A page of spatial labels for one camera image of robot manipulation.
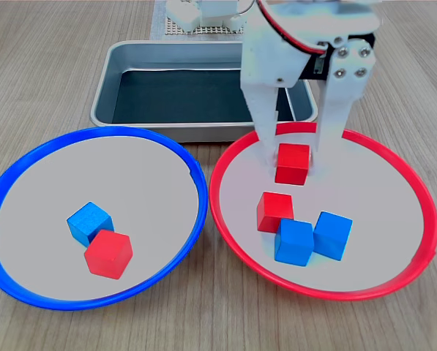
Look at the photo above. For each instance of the red cube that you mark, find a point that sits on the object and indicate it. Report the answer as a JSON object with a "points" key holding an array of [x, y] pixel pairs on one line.
{"points": [[108, 256], [293, 164], [273, 212]]}

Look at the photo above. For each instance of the blue-rimmed white plate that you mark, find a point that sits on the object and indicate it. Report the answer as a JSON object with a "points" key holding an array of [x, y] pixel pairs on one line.
{"points": [[39, 183]]}

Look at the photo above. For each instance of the black mat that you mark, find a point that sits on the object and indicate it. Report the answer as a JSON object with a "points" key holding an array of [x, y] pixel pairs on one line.
{"points": [[185, 98]]}

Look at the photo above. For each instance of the blue cube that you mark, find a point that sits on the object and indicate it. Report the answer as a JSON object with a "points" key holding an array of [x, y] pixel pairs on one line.
{"points": [[293, 243], [331, 235], [88, 221]]}

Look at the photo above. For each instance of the translucent tape sheet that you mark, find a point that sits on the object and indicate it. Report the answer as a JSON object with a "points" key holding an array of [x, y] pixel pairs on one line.
{"points": [[157, 22]]}

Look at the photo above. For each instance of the red-rimmed white plate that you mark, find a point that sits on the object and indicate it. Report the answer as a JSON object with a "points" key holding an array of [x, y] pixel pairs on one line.
{"points": [[386, 219]]}

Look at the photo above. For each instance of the pale perforated plate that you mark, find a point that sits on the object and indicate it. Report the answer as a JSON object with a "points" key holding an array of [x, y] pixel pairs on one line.
{"points": [[218, 31]]}

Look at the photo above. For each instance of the steel tray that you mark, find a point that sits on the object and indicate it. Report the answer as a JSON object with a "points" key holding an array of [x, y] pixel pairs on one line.
{"points": [[148, 55]]}

